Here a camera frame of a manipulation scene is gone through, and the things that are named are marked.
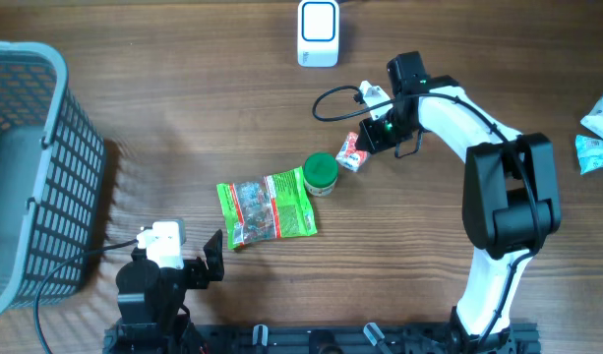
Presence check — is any small red tissue pack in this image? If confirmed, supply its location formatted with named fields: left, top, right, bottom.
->
left=335, top=132, right=370, bottom=172

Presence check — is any green lid jar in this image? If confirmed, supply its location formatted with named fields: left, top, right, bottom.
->
left=302, top=152, right=338, bottom=197

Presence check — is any green candy bag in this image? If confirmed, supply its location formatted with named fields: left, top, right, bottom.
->
left=216, top=167, right=317, bottom=250

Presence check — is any teal patterned pouch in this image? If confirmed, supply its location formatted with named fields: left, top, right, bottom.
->
left=574, top=135, right=603, bottom=175

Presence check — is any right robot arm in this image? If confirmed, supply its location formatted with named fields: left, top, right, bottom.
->
left=354, top=51, right=562, bottom=353

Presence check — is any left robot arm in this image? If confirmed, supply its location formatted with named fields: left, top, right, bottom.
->
left=102, top=230, right=224, bottom=354

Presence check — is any white barcode scanner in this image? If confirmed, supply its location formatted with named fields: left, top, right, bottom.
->
left=297, top=0, right=339, bottom=68

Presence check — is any grey plastic mesh basket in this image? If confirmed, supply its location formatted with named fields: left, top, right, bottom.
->
left=0, top=41, right=106, bottom=316

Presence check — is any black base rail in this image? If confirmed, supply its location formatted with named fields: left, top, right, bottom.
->
left=102, top=322, right=541, bottom=354

